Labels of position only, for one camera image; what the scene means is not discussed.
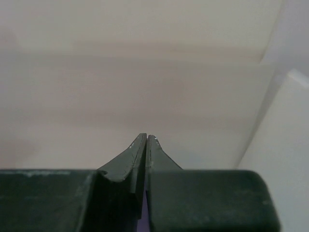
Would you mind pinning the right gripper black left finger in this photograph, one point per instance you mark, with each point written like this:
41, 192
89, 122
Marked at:
107, 199

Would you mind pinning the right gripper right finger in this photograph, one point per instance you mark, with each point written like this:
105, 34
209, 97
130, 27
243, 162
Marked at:
182, 200

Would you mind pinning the lilac t shirt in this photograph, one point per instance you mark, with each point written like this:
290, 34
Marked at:
143, 224

